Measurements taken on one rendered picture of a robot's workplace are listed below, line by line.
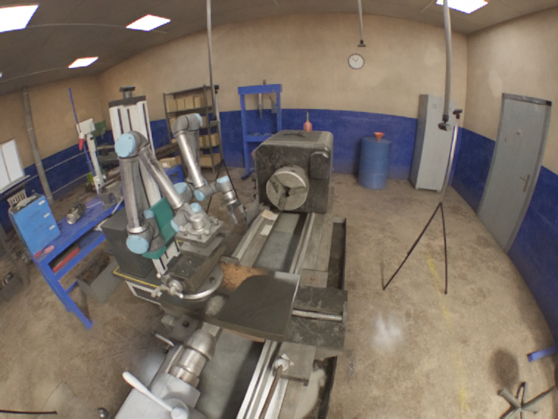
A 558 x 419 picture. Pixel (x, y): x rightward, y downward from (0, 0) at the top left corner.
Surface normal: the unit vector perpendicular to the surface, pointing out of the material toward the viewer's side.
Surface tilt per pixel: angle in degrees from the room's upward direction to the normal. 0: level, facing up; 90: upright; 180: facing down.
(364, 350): 0
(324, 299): 0
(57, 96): 90
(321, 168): 90
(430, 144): 90
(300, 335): 0
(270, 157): 90
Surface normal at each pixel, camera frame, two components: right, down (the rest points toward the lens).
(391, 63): -0.25, 0.47
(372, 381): -0.04, -0.88
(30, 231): 0.97, 0.10
